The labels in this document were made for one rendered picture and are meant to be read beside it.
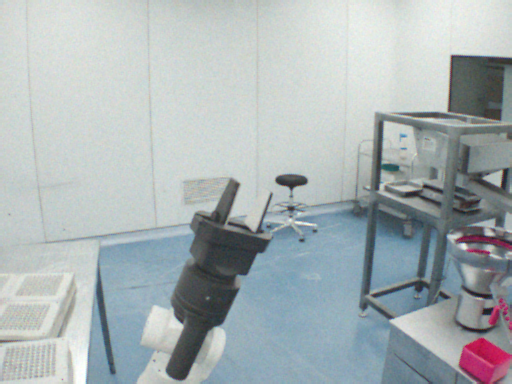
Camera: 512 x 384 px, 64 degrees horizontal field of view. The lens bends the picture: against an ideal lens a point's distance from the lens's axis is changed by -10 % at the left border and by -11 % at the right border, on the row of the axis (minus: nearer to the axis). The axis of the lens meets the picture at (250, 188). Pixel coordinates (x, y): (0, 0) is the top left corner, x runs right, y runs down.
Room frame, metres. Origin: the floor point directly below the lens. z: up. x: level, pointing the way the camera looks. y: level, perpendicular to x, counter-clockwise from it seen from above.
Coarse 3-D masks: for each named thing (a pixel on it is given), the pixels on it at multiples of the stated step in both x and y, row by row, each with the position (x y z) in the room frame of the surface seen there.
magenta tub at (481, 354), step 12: (468, 348) 1.26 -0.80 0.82; (480, 348) 1.28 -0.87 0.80; (492, 348) 1.23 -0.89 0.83; (468, 360) 1.21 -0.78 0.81; (480, 360) 1.16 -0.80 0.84; (492, 360) 1.22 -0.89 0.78; (504, 360) 1.18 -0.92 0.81; (480, 372) 1.15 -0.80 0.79; (492, 372) 1.11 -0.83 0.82; (504, 372) 1.14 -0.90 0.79
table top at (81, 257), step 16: (96, 240) 2.19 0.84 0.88; (0, 256) 1.93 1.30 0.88; (16, 256) 1.94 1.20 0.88; (32, 256) 1.95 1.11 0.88; (48, 256) 1.96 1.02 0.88; (64, 256) 1.97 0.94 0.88; (80, 256) 1.98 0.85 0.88; (96, 256) 1.98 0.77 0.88; (0, 272) 1.75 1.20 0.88; (16, 272) 1.76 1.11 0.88; (32, 272) 1.77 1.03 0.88; (48, 272) 1.78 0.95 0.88; (64, 272) 1.79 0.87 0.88; (80, 272) 1.80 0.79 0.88; (96, 272) 1.82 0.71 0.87; (80, 288) 1.64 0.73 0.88; (80, 304) 1.51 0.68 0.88; (64, 320) 1.38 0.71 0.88; (80, 320) 1.39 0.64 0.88; (64, 336) 1.28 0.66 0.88; (80, 336) 1.29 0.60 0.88; (80, 352) 1.19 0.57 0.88; (80, 368) 1.10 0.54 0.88
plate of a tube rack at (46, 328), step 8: (56, 304) 1.38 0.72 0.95; (0, 312) 1.29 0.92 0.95; (16, 312) 1.30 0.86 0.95; (48, 312) 1.32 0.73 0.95; (56, 312) 1.32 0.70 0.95; (16, 320) 1.25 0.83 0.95; (48, 320) 1.26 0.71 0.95; (40, 328) 1.21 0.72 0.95; (48, 328) 1.21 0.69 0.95; (0, 336) 1.14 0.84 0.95; (8, 336) 1.15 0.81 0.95; (16, 336) 1.15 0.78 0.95; (24, 336) 1.16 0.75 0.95; (32, 336) 1.16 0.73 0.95; (40, 336) 1.17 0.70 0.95; (48, 336) 1.18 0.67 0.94
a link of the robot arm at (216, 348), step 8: (216, 328) 0.59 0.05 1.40; (216, 336) 0.57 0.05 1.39; (224, 336) 0.58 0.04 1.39; (216, 344) 0.56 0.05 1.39; (224, 344) 0.57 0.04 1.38; (160, 352) 0.62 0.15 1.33; (208, 352) 0.55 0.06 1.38; (216, 352) 0.55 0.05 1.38; (152, 360) 0.59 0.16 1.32; (160, 360) 0.60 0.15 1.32; (168, 360) 0.61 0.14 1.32; (208, 360) 0.55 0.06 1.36; (216, 360) 0.55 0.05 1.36; (152, 368) 0.59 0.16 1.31; (160, 368) 0.59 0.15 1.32; (192, 368) 0.59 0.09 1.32; (200, 368) 0.56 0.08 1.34; (208, 368) 0.56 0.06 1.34; (152, 376) 0.59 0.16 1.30; (160, 376) 0.58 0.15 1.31; (168, 376) 0.58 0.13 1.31; (192, 376) 0.57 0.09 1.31; (200, 376) 0.57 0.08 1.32
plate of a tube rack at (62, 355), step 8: (0, 344) 1.09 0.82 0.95; (8, 344) 1.10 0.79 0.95; (16, 344) 1.10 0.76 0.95; (24, 344) 1.11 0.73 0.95; (40, 344) 1.12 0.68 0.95; (56, 344) 1.13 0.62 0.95; (64, 344) 1.13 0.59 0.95; (0, 352) 1.05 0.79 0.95; (24, 352) 1.06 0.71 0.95; (40, 352) 1.08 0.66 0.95; (56, 352) 1.08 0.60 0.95; (64, 352) 1.09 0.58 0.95; (0, 360) 1.01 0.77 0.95; (56, 360) 1.04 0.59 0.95; (64, 360) 1.05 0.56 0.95; (0, 368) 0.97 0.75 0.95; (56, 368) 1.01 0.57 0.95; (64, 368) 1.01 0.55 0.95; (56, 376) 0.97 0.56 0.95; (64, 376) 0.97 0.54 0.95
